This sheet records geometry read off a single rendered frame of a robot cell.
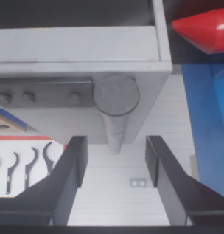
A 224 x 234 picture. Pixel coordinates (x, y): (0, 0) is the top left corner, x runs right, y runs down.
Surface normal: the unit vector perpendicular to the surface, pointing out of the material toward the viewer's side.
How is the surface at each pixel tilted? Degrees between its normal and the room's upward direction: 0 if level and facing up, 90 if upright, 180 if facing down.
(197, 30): 56
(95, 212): 90
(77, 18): 90
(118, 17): 90
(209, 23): 77
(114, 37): 90
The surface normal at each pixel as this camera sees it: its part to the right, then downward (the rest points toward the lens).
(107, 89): -0.02, -0.32
